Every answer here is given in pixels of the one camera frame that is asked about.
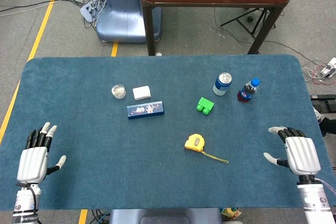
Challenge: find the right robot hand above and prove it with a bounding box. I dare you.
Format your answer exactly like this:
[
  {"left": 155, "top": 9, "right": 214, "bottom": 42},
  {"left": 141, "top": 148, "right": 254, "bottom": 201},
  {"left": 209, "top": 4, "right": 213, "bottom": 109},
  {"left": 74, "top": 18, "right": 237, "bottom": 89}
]
[{"left": 263, "top": 126, "right": 322, "bottom": 177}]

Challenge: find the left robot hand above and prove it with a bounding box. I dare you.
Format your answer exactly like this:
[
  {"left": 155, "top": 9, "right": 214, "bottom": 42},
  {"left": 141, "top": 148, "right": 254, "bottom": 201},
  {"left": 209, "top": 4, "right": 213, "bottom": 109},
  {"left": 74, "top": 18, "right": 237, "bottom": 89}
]
[{"left": 16, "top": 122, "right": 67, "bottom": 184}]

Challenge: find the yellow tape measure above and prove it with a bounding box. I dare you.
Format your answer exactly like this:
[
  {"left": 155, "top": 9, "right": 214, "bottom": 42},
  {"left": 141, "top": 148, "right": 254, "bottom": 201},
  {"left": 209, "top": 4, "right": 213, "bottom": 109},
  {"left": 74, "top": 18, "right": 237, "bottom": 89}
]
[{"left": 184, "top": 133, "right": 229, "bottom": 164}]

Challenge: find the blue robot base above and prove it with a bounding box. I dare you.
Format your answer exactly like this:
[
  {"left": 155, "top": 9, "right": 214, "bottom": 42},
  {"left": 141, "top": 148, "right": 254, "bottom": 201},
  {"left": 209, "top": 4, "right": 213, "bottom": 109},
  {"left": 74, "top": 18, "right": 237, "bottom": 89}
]
[{"left": 95, "top": 0, "right": 162, "bottom": 43}]

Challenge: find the black foot pedal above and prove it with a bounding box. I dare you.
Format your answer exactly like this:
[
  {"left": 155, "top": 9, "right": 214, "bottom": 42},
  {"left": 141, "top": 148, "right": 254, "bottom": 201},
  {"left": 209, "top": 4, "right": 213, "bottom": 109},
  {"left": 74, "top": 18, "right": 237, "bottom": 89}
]
[{"left": 310, "top": 94, "right": 336, "bottom": 116}]

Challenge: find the cola bottle with blue cap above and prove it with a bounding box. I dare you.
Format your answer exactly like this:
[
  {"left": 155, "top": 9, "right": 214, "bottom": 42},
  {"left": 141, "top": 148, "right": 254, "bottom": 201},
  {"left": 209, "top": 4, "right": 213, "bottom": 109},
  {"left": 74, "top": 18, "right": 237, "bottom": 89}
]
[{"left": 237, "top": 78, "right": 261, "bottom": 103}]

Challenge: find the yellow green toy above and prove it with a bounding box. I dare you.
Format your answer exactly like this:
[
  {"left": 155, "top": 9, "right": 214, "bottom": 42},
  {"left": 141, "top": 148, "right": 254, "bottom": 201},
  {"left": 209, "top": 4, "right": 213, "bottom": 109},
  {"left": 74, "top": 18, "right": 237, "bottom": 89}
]
[{"left": 219, "top": 207, "right": 242, "bottom": 221}]

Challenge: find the blue soda can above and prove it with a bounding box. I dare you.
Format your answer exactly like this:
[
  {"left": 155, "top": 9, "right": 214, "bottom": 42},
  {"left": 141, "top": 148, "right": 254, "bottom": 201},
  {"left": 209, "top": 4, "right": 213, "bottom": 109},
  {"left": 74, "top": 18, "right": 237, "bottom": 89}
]
[{"left": 212, "top": 72, "right": 233, "bottom": 97}]

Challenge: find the green toy block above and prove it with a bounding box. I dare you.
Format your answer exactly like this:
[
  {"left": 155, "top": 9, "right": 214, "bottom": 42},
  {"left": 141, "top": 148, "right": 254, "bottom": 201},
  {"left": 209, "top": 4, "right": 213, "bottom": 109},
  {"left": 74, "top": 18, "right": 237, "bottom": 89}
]
[{"left": 195, "top": 97, "right": 215, "bottom": 115}]

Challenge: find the clear jar of paper clips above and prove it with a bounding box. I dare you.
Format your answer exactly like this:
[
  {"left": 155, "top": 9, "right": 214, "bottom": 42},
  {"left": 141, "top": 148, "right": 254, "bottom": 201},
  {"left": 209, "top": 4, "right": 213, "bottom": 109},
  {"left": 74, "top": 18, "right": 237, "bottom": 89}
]
[{"left": 111, "top": 84, "right": 127, "bottom": 100}]

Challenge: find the dark blue printed box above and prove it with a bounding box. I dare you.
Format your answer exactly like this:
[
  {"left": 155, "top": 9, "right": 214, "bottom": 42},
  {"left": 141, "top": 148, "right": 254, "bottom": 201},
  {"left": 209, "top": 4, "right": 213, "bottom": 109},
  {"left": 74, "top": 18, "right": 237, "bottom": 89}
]
[{"left": 126, "top": 100, "right": 165, "bottom": 120}]

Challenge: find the white eraser block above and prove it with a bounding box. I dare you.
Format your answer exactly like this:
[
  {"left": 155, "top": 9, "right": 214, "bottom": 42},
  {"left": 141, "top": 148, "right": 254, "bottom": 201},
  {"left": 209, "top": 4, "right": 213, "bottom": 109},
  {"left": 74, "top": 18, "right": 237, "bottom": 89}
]
[{"left": 132, "top": 86, "right": 152, "bottom": 101}]

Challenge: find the blue table mat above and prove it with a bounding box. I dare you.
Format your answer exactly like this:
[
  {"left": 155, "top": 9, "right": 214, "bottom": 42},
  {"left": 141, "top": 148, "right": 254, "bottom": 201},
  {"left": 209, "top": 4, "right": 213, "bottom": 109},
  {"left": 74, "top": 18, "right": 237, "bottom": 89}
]
[{"left": 0, "top": 54, "right": 336, "bottom": 211}]

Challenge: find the grey robot chest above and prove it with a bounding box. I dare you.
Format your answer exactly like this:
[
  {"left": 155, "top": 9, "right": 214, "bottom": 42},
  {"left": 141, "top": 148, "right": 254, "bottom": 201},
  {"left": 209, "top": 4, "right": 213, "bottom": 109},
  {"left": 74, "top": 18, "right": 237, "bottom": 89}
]
[{"left": 109, "top": 208, "right": 224, "bottom": 224}]

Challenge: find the black tripod stand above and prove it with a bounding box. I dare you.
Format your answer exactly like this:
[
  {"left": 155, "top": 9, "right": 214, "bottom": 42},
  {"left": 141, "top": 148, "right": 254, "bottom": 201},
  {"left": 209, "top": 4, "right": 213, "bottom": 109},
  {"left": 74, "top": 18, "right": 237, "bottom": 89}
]
[{"left": 219, "top": 7, "right": 277, "bottom": 39}]

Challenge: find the white power strip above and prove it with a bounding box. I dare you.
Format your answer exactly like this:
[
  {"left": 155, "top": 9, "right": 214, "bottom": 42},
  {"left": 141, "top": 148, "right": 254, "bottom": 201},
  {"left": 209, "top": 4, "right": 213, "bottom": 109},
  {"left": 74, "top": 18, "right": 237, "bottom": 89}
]
[{"left": 80, "top": 0, "right": 106, "bottom": 23}]

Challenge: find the white adapter with cables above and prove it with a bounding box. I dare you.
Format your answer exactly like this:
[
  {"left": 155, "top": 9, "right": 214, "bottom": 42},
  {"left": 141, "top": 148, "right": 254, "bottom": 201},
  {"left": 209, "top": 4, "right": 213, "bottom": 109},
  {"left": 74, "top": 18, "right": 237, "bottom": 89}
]
[{"left": 301, "top": 57, "right": 336, "bottom": 86}]

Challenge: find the black cable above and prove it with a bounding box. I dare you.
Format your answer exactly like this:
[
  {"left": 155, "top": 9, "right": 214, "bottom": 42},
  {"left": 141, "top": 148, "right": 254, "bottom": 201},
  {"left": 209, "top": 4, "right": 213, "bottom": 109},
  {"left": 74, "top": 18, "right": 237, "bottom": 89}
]
[{"left": 0, "top": 0, "right": 79, "bottom": 14}]

